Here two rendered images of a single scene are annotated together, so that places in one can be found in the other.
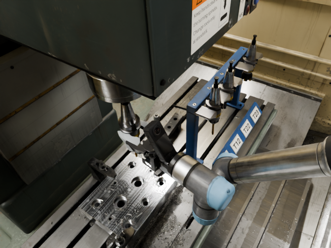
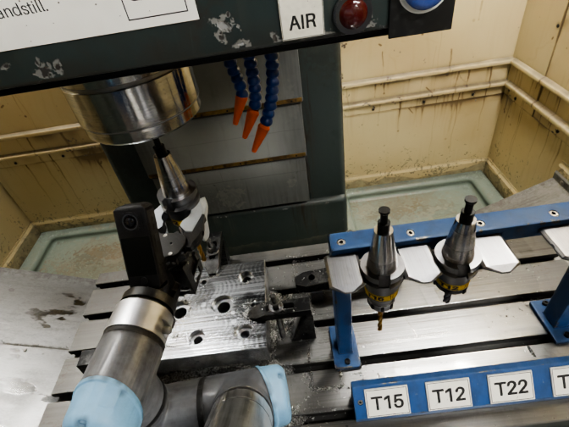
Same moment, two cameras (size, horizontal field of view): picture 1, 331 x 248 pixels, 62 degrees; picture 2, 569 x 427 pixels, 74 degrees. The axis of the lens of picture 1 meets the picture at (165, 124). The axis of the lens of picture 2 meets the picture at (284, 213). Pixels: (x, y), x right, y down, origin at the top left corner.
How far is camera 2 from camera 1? 62 cm
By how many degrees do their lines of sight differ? 41
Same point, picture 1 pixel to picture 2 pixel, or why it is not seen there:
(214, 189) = (79, 393)
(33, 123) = (189, 147)
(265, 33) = not seen: outside the picture
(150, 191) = (218, 330)
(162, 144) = (134, 252)
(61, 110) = (236, 151)
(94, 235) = not seen: hidden behind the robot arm
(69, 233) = not seen: hidden behind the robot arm
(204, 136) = (417, 329)
